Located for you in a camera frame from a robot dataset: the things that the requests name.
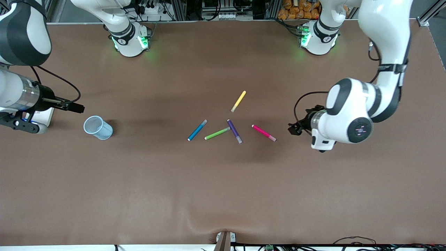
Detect white power strip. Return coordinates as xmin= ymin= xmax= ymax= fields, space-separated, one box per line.
xmin=202 ymin=12 xmax=237 ymax=21

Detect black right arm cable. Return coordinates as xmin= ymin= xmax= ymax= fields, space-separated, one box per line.
xmin=31 ymin=66 xmax=82 ymax=104

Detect purple marker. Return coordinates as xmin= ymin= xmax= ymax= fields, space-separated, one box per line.
xmin=227 ymin=119 xmax=243 ymax=144

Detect brown table cover cloth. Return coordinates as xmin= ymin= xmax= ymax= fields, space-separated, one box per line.
xmin=0 ymin=19 xmax=446 ymax=246

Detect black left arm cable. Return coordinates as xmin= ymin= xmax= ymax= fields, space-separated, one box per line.
xmin=294 ymin=91 xmax=330 ymax=123

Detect orange snack packs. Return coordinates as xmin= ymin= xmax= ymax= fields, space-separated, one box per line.
xmin=278 ymin=0 xmax=320 ymax=20

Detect black cable bundle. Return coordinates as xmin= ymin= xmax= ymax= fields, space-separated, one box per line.
xmin=328 ymin=236 xmax=446 ymax=251

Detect blue mesh cup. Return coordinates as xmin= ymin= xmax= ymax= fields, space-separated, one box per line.
xmin=83 ymin=115 xmax=113 ymax=140

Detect pink marker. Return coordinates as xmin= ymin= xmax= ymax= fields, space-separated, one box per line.
xmin=252 ymin=124 xmax=277 ymax=142

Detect yellow marker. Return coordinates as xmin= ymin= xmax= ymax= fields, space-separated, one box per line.
xmin=231 ymin=91 xmax=247 ymax=113

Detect aluminium frame post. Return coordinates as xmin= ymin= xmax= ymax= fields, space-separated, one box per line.
xmin=416 ymin=0 xmax=446 ymax=27

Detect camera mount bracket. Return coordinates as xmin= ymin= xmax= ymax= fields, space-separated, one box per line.
xmin=214 ymin=231 xmax=237 ymax=251

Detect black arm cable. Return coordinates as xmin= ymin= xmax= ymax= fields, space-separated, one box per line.
xmin=294 ymin=91 xmax=330 ymax=123
xmin=31 ymin=66 xmax=82 ymax=104

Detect green marker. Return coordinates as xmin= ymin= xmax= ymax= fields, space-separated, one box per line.
xmin=204 ymin=127 xmax=231 ymax=140

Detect blue marker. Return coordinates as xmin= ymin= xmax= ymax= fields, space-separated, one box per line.
xmin=187 ymin=119 xmax=208 ymax=142

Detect white lamp stand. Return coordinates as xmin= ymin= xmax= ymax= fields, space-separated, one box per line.
xmin=24 ymin=107 xmax=55 ymax=127

